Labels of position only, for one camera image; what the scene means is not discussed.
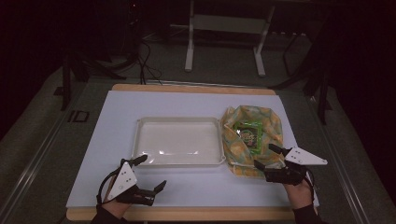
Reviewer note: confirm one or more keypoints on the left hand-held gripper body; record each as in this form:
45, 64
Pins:
123, 183

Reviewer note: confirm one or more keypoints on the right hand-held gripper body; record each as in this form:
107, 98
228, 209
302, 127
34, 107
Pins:
286, 175

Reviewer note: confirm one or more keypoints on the yellow patterned cloth bag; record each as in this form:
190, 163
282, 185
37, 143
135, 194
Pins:
236, 149

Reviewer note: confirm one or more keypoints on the green snack packet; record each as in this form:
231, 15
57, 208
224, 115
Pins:
249, 137

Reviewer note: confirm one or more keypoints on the white plastic tray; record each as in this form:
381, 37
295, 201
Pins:
179, 140

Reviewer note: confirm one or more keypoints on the person's right hand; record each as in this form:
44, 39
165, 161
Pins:
299, 196

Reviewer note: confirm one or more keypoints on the person's left hand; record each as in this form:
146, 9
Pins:
116, 208

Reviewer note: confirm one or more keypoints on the white table mat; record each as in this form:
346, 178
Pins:
186, 186

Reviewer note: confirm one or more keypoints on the black stand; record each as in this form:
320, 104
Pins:
66, 87
323, 93

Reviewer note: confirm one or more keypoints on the white metal stand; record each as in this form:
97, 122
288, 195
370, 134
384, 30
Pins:
224, 24

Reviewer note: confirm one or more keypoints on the black floor bracket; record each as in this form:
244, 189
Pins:
78, 116

